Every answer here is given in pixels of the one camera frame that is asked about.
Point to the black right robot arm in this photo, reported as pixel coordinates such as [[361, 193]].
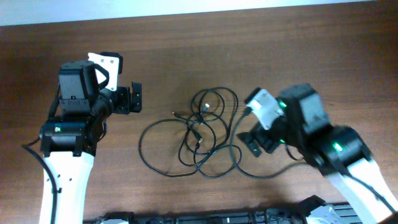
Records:
[[296, 118]]

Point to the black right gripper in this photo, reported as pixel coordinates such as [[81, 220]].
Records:
[[259, 139]]

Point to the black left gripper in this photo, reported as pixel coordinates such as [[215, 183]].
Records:
[[125, 99]]

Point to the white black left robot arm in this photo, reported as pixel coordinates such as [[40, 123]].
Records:
[[89, 95]]

